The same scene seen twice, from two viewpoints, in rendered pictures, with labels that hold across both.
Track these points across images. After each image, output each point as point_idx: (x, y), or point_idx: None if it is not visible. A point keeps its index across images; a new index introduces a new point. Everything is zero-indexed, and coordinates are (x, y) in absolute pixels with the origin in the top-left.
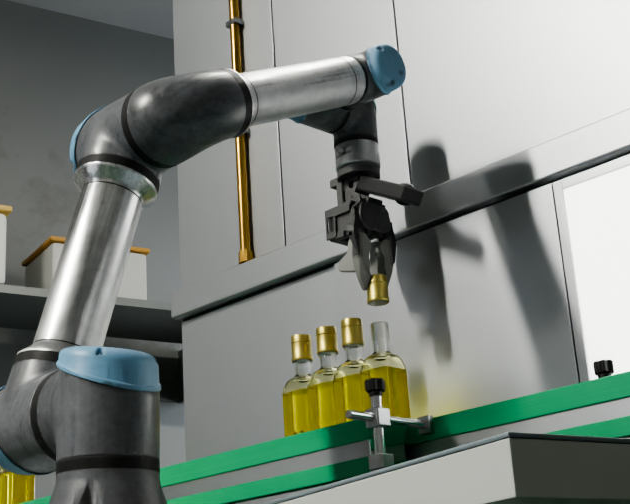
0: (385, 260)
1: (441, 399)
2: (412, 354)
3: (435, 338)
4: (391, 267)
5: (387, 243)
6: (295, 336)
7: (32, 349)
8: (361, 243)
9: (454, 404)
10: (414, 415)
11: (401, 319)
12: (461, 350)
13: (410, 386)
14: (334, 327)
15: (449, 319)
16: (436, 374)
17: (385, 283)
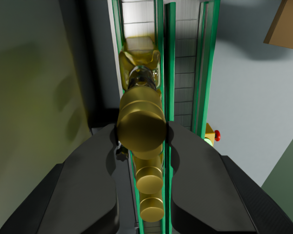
0: (102, 160)
1: (61, 58)
2: (47, 115)
3: (25, 78)
4: (80, 150)
5: (63, 221)
6: (163, 210)
7: None
8: (224, 184)
9: (59, 39)
10: (73, 92)
11: (24, 162)
12: (23, 22)
13: (64, 105)
14: (146, 174)
15: None
16: (50, 68)
17: (137, 100)
